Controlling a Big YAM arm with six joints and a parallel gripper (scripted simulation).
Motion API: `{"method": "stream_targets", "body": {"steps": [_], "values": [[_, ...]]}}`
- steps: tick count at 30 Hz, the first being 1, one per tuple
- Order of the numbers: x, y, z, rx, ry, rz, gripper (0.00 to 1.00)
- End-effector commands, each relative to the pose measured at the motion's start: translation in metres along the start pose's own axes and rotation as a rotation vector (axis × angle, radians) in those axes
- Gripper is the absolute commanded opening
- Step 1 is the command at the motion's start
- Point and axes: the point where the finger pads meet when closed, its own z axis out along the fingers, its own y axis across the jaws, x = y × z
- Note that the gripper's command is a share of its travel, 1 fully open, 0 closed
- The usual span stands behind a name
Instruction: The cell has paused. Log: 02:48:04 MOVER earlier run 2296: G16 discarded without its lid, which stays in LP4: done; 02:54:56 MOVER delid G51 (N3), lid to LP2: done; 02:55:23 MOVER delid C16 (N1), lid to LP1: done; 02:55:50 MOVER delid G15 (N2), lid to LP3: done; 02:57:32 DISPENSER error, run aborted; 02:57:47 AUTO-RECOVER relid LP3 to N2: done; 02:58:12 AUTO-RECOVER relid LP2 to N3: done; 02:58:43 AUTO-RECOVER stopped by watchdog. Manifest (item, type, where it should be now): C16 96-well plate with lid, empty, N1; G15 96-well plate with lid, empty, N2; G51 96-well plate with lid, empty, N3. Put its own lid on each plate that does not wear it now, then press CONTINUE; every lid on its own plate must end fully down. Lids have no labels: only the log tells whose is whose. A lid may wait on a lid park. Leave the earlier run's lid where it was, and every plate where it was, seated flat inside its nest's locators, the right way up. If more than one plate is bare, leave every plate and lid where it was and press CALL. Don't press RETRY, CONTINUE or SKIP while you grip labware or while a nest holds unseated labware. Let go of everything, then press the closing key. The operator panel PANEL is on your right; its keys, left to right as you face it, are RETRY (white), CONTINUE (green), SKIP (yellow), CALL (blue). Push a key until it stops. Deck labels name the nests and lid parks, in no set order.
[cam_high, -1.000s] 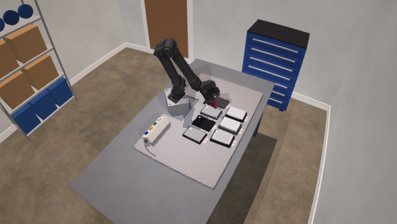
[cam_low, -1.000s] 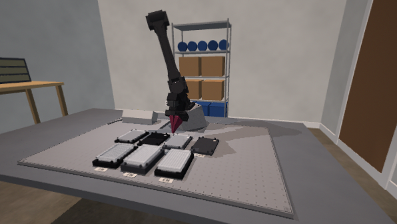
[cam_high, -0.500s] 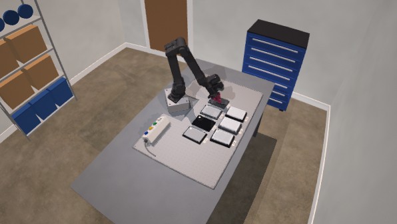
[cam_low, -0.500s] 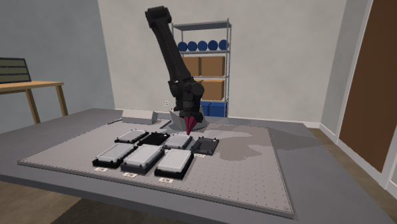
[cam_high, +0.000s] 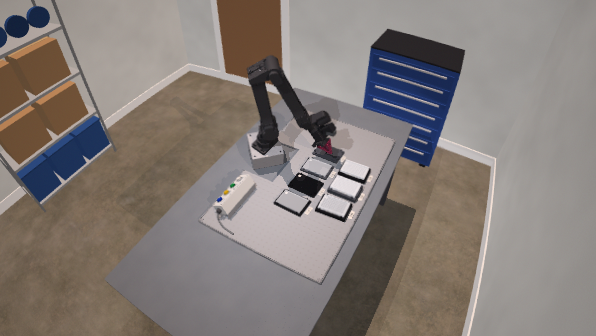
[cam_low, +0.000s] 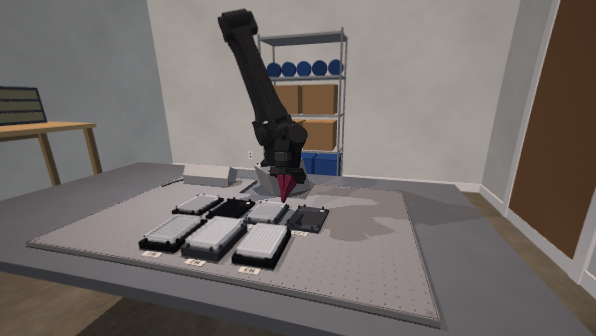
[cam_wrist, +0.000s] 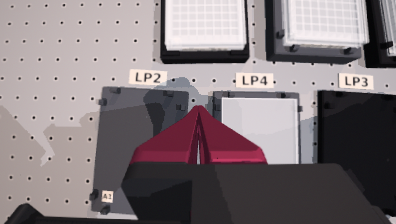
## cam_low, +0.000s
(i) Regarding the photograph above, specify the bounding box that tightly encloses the white operator button panel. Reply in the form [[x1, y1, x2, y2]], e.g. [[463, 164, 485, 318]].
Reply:
[[161, 164, 238, 187]]

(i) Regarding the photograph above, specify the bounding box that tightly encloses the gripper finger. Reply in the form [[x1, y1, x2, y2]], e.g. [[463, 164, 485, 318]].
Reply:
[[277, 175, 285, 203], [282, 175, 297, 203]]

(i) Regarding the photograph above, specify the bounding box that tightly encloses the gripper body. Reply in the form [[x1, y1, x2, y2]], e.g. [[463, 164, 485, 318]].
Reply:
[[270, 166, 306, 184]]

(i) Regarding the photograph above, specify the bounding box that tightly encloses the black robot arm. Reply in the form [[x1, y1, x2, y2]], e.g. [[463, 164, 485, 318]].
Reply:
[[218, 8, 308, 168]]

